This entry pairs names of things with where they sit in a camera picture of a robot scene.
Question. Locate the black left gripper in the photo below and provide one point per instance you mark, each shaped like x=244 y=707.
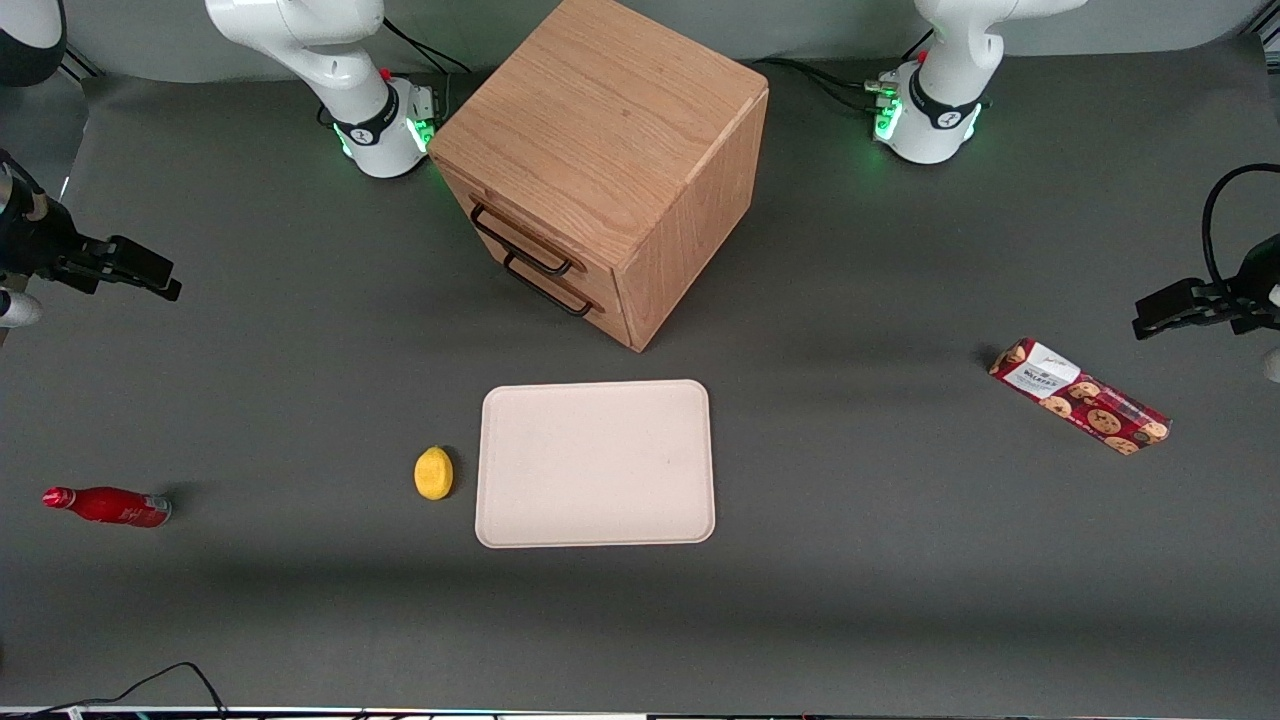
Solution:
x=1252 y=287

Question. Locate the red bottle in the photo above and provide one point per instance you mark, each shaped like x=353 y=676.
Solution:
x=110 y=506

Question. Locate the aluminium frame bar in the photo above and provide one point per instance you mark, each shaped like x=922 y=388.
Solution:
x=80 y=65
x=1265 y=35

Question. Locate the beige rectangular tray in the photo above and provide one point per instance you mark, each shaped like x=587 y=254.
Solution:
x=595 y=465

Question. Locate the red cookie box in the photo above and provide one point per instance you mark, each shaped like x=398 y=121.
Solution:
x=1080 y=398

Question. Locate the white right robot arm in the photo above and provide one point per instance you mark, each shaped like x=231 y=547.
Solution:
x=330 y=60

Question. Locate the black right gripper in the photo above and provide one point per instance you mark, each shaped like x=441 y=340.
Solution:
x=33 y=243

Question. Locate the yellow lemon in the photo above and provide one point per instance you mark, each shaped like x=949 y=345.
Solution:
x=433 y=473

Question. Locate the wooden drawer cabinet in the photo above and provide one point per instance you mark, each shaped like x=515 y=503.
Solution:
x=610 y=120

